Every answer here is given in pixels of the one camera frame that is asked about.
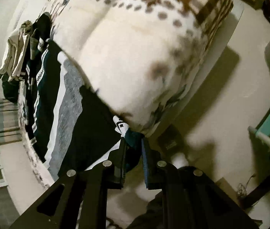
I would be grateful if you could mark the stack of white clothes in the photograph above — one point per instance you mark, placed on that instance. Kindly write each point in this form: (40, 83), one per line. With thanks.
(15, 50)

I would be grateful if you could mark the floral fleece bed blanket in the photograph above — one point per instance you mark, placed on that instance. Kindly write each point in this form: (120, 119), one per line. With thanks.
(139, 57)

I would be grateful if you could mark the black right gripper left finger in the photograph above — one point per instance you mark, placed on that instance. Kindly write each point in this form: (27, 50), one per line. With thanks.
(109, 174)

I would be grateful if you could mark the black grey striped sweater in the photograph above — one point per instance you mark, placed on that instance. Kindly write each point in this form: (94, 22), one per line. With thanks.
(68, 127)

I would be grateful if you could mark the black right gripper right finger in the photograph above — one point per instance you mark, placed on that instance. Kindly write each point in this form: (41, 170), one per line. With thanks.
(175, 188)

